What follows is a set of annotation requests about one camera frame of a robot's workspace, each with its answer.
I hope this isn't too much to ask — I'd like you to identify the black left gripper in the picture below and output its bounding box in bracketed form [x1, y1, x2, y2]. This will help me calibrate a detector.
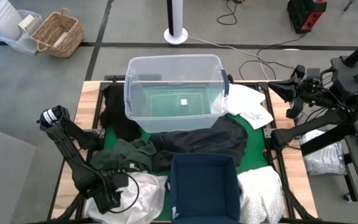
[87, 179, 122, 215]

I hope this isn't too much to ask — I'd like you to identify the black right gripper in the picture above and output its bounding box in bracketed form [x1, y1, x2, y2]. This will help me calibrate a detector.
[268, 64, 324, 119]

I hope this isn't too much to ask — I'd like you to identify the smooth white garment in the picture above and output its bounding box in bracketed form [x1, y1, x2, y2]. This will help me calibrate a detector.
[84, 170, 169, 224]

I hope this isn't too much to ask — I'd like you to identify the white printed t-shirt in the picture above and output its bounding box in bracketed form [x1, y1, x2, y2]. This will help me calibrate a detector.
[211, 83, 275, 131]

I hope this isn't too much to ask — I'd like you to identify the dark green garment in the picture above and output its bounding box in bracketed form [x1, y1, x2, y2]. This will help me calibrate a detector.
[90, 138, 158, 174]

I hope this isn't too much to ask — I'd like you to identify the large black garment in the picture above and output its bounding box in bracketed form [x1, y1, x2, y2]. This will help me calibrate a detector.
[149, 114, 249, 174]

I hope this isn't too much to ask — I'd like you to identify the textured white garment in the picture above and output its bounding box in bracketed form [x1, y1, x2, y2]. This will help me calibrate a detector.
[237, 165, 286, 224]

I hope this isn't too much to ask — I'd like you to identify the green table mat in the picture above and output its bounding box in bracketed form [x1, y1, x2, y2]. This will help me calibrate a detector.
[103, 83, 270, 222]

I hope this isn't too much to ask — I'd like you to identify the white plastic bag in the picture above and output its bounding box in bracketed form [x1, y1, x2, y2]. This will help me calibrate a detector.
[299, 129, 347, 177]

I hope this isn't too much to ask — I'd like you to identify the red black toolbox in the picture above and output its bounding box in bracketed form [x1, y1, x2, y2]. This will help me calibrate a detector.
[287, 0, 328, 34]

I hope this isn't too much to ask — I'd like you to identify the navy fabric bin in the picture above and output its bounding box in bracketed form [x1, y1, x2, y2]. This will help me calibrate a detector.
[165, 152, 242, 224]

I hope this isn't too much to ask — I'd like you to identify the clear plastic storage bin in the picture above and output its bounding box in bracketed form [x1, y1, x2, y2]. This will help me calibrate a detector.
[123, 54, 231, 134]

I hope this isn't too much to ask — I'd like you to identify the white tower fan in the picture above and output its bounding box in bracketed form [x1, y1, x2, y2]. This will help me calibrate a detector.
[163, 0, 189, 45]

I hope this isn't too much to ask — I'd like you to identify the wicker basket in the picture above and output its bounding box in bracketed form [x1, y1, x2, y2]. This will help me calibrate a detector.
[29, 7, 85, 59]

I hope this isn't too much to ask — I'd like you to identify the black aluminium table frame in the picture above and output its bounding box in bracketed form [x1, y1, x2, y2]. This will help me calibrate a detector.
[47, 74, 319, 224]

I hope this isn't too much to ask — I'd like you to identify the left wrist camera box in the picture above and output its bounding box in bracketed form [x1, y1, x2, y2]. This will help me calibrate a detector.
[112, 172, 130, 189]

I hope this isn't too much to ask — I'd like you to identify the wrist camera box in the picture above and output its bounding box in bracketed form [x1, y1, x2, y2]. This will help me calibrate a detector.
[112, 172, 130, 189]
[306, 67, 321, 82]

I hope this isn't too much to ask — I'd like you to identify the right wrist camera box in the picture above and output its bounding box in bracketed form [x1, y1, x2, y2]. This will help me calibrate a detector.
[306, 67, 321, 82]

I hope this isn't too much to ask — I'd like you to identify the long black floor cable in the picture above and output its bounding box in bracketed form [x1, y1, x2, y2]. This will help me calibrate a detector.
[238, 32, 309, 81]

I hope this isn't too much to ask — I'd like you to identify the white fan cable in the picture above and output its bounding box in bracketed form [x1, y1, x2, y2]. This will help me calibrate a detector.
[187, 35, 270, 80]

